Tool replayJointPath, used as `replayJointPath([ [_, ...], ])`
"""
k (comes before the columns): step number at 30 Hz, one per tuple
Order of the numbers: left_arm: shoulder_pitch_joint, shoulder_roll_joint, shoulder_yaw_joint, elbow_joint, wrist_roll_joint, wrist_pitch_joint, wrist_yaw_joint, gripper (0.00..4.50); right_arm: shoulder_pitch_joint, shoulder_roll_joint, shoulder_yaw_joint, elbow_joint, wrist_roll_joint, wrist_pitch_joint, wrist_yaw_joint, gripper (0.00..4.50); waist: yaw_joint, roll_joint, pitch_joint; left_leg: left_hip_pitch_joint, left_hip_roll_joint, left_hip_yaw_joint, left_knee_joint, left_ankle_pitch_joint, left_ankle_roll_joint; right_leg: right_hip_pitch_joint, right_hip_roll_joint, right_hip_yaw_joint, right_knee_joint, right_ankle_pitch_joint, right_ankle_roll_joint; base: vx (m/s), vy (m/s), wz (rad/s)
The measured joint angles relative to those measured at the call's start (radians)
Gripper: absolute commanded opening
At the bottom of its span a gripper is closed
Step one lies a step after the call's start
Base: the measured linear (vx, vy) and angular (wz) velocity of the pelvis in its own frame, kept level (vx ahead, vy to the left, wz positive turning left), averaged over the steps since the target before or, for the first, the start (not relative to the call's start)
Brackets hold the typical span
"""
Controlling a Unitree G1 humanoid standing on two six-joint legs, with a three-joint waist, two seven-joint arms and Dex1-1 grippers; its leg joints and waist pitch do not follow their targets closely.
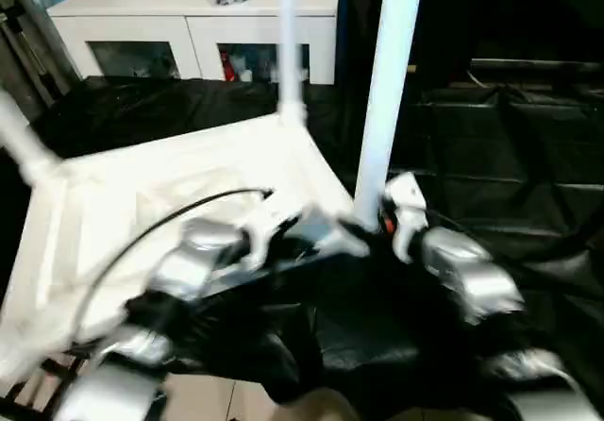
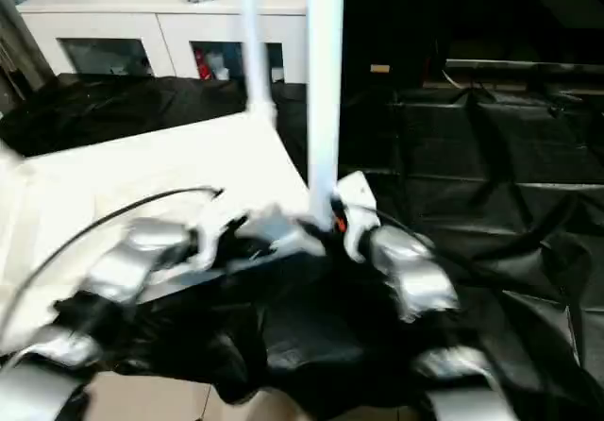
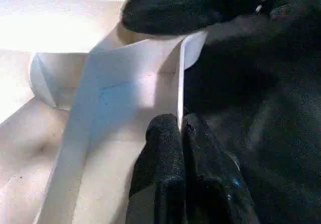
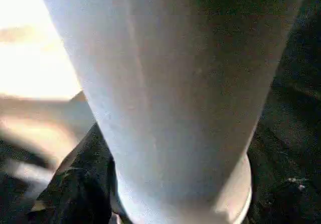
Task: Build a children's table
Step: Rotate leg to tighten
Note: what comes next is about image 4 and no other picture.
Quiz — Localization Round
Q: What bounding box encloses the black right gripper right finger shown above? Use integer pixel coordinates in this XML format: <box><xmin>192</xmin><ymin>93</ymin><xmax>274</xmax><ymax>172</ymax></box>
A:
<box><xmin>247</xmin><ymin>151</ymin><xmax>321</xmax><ymax>224</ymax></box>

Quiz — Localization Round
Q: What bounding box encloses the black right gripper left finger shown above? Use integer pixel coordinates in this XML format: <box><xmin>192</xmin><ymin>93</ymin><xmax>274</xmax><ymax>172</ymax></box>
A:
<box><xmin>29</xmin><ymin>123</ymin><xmax>120</xmax><ymax>224</ymax></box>

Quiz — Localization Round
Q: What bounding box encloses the white plastic table leg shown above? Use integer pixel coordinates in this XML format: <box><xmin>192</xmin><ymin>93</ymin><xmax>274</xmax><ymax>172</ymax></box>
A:
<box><xmin>34</xmin><ymin>0</ymin><xmax>307</xmax><ymax>224</ymax></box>

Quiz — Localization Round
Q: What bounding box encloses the black work mat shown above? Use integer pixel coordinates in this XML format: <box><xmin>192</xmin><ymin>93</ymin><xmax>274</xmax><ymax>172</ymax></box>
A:
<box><xmin>0</xmin><ymin>0</ymin><xmax>321</xmax><ymax>224</ymax></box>

